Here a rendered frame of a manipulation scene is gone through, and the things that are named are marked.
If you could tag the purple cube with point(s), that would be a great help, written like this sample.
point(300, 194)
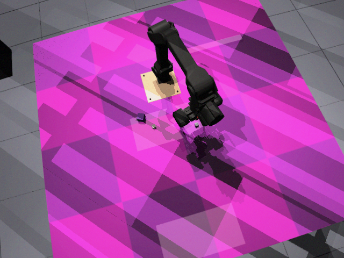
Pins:
point(141, 117)

